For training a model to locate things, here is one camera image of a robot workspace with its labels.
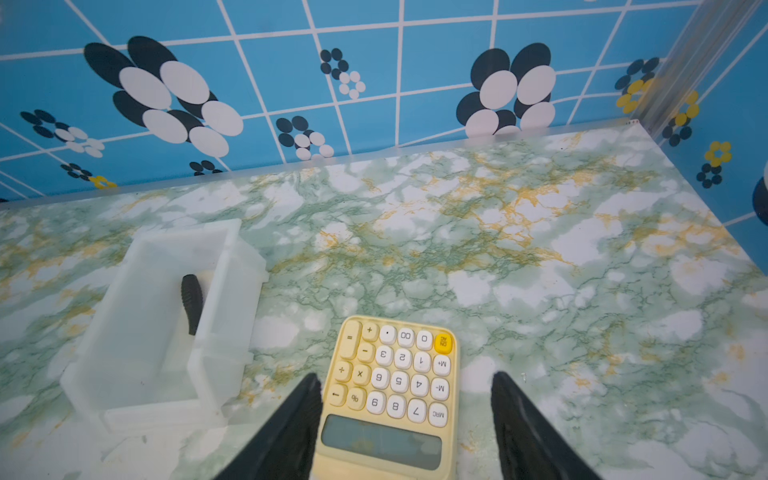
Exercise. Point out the yellow calculator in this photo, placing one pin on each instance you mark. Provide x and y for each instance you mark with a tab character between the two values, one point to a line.
390	403

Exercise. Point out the translucent white plastic bin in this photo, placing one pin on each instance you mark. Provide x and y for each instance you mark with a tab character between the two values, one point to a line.
137	369

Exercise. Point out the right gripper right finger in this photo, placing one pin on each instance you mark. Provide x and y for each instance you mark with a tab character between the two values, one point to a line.
529	446

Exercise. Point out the black handled screwdriver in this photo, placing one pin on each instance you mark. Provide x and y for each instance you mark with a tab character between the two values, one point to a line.
192	301

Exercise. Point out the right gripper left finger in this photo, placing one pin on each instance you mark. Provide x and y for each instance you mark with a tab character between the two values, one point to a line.
284	447

